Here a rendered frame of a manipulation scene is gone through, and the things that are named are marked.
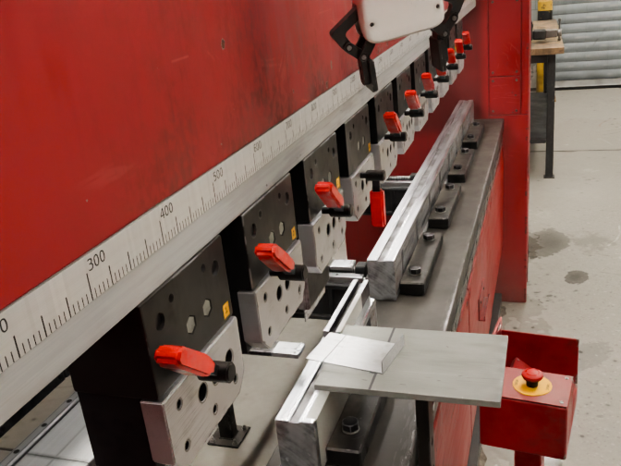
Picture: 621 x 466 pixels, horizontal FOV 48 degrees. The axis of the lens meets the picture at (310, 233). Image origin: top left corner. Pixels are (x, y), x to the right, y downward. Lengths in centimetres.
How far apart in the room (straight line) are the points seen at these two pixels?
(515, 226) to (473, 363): 224
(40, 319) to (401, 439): 77
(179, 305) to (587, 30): 781
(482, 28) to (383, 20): 224
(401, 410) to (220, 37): 72
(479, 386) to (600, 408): 177
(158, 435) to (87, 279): 17
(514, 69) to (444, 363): 216
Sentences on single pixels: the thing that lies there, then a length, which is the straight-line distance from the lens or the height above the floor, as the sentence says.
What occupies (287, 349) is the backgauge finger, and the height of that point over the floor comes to 101.
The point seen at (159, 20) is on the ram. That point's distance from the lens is 59.
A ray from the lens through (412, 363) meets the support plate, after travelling 108.
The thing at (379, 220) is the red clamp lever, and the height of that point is 117.
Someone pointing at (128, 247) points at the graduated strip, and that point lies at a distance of 54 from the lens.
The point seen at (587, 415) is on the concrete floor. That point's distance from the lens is 273.
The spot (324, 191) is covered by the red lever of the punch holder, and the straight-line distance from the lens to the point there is 87.
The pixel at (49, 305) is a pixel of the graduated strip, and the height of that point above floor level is 139.
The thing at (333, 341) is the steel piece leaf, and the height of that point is 100.
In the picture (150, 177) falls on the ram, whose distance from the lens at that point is 56.
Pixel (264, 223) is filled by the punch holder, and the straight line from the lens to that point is 77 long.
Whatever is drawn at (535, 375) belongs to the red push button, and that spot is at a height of 81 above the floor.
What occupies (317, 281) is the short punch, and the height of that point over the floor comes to 113.
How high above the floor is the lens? 157
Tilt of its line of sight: 21 degrees down
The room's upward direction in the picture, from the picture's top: 6 degrees counter-clockwise
